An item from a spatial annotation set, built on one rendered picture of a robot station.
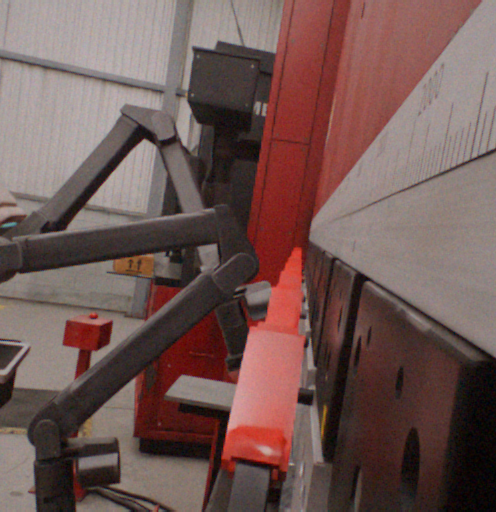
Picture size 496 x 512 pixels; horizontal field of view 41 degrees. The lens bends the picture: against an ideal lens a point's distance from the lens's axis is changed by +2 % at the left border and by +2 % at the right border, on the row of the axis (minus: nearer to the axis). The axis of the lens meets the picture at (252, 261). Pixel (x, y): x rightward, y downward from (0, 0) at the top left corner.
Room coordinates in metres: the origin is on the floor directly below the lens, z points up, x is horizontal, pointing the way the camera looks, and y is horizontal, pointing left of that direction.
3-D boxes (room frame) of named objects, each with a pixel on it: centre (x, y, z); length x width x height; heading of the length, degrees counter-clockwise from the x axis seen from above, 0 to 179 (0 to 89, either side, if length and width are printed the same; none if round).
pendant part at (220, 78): (2.62, 0.22, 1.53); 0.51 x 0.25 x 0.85; 1
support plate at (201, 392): (1.34, -0.01, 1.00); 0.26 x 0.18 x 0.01; 86
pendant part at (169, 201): (2.56, 0.30, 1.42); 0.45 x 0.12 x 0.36; 1
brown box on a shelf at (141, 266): (3.64, 0.66, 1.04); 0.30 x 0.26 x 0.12; 10
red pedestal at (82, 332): (3.05, 0.71, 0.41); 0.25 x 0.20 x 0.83; 86
